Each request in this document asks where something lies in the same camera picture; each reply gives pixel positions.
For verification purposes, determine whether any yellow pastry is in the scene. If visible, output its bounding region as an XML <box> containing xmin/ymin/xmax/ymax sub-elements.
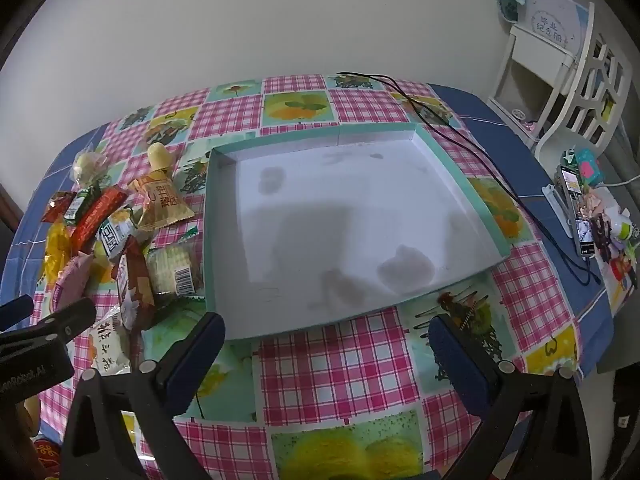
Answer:
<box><xmin>147</xmin><ymin>142</ymin><xmax>173</xmax><ymax>171</ymax></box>

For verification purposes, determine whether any clear pack of round pastries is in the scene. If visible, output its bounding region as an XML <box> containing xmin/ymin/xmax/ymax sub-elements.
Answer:
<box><xmin>72</xmin><ymin>152</ymin><xmax>108</xmax><ymax>186</ymax></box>

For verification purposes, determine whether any white packet with black script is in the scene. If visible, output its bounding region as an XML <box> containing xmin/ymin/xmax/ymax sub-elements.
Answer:
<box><xmin>87</xmin><ymin>310</ymin><xmax>133</xmax><ymax>376</ymax></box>

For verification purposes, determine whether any beige snack packet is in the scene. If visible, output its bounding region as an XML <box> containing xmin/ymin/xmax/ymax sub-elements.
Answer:
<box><xmin>127</xmin><ymin>170</ymin><xmax>196</xmax><ymax>233</ymax></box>

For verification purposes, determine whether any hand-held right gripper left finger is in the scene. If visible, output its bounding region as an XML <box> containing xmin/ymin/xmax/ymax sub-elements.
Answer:
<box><xmin>60</xmin><ymin>311</ymin><xmax>226</xmax><ymax>480</ymax></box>

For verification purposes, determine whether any white cable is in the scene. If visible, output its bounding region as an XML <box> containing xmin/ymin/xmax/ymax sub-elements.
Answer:
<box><xmin>600</xmin><ymin>175</ymin><xmax>640</xmax><ymax>191</ymax></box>

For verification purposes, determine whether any white printed card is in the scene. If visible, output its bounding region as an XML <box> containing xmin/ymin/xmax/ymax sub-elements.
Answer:
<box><xmin>520</xmin><ymin>0</ymin><xmax>591</xmax><ymax>61</ymax></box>

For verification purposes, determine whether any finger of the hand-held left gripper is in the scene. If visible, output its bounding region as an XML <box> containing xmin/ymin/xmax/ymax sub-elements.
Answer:
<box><xmin>0</xmin><ymin>296</ymin><xmax>35</xmax><ymax>332</ymax></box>
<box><xmin>0</xmin><ymin>298</ymin><xmax>97</xmax><ymax>356</ymax></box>

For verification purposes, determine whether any pink checkered fruit tablecloth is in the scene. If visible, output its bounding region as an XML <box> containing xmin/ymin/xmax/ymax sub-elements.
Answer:
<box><xmin>37</xmin><ymin>74</ymin><xmax>583</xmax><ymax>480</ymax></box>

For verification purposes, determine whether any black cable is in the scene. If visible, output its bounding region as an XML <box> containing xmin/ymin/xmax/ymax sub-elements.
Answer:
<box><xmin>336</xmin><ymin>71</ymin><xmax>601</xmax><ymax>286</ymax></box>

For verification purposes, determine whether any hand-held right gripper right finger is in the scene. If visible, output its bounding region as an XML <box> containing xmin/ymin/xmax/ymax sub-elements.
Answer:
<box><xmin>427</xmin><ymin>314</ymin><xmax>593</xmax><ymax>480</ymax></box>

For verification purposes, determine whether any white green bottle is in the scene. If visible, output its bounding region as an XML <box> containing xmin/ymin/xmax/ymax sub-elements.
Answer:
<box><xmin>612</xmin><ymin>210</ymin><xmax>638</xmax><ymax>243</ymax></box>

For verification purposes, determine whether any red picture snack packet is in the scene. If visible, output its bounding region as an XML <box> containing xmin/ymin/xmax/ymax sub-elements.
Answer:
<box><xmin>41</xmin><ymin>191</ymin><xmax>73</xmax><ymax>223</ymax></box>

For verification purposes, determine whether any teal dotted case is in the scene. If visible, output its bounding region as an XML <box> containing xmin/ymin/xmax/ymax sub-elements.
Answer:
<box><xmin>575</xmin><ymin>147</ymin><xmax>603</xmax><ymax>188</ymax></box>

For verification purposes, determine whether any pink snack packet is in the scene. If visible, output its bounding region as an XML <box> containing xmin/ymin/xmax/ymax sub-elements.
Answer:
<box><xmin>52</xmin><ymin>252</ymin><xmax>96</xmax><ymax>306</ymax></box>

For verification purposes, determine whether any red gold patterned packet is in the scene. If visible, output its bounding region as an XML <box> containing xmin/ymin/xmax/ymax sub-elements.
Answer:
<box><xmin>70</xmin><ymin>187</ymin><xmax>126</xmax><ymax>253</ymax></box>

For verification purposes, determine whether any green white biscuit packet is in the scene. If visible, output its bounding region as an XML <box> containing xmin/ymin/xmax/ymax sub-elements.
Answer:
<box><xmin>62</xmin><ymin>186</ymin><xmax>103</xmax><ymax>226</ymax></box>
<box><xmin>97</xmin><ymin>207</ymin><xmax>138</xmax><ymax>261</ymax></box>

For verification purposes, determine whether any white chair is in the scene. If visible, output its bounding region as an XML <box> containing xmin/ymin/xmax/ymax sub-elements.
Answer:
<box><xmin>487</xmin><ymin>2</ymin><xmax>633</xmax><ymax>161</ymax></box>

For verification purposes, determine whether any clear pack of crackers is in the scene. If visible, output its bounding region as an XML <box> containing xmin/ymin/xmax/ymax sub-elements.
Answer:
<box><xmin>145</xmin><ymin>242</ymin><xmax>206</xmax><ymax>301</ymax></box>

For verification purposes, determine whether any brown snack packet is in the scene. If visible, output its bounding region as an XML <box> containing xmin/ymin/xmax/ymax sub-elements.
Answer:
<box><xmin>112</xmin><ymin>237</ymin><xmax>158</xmax><ymax>331</ymax></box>

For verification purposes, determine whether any yellow snack packet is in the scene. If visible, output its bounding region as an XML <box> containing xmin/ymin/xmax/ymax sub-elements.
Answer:
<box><xmin>42</xmin><ymin>222</ymin><xmax>73</xmax><ymax>286</ymax></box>

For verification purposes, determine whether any black phone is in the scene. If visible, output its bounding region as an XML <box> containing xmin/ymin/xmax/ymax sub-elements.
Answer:
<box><xmin>557</xmin><ymin>162</ymin><xmax>583</xmax><ymax>211</ymax></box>

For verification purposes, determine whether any phone with lit screen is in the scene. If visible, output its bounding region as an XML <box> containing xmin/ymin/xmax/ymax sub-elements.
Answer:
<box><xmin>575</xmin><ymin>217</ymin><xmax>598</xmax><ymax>258</ymax></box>

